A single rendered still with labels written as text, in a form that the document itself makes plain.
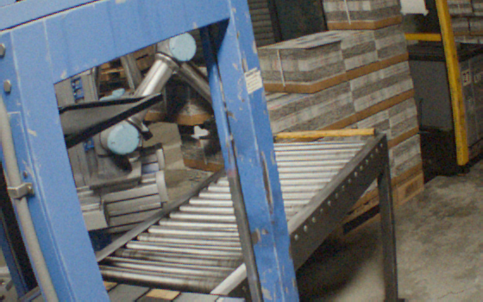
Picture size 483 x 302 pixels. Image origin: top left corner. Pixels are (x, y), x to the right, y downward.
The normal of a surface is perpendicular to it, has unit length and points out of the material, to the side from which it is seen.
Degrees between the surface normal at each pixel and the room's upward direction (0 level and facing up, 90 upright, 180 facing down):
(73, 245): 90
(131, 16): 90
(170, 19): 90
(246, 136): 90
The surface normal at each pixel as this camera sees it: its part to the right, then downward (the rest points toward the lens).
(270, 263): -0.45, 0.30
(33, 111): 0.87, -0.04
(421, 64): -0.75, 0.29
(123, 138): 0.47, 0.22
